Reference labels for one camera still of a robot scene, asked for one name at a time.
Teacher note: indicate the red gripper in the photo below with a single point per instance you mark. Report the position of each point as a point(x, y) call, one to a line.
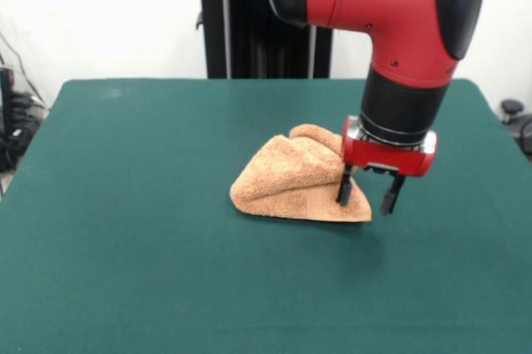
point(386, 158)

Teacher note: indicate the tan terry cloth towel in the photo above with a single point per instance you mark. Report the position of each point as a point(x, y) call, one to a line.
point(282, 188)

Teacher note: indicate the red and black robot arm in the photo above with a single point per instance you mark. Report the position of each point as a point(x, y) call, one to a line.
point(374, 5)

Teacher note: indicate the dark green table cloth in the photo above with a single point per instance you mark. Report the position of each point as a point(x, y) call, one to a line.
point(124, 212)

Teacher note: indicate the black plug bundle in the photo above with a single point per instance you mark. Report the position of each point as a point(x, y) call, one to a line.
point(27, 106)

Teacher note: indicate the black upright device, red light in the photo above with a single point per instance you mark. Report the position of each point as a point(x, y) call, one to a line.
point(6, 121)

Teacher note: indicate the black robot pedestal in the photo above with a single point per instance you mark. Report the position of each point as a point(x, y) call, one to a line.
point(241, 30)

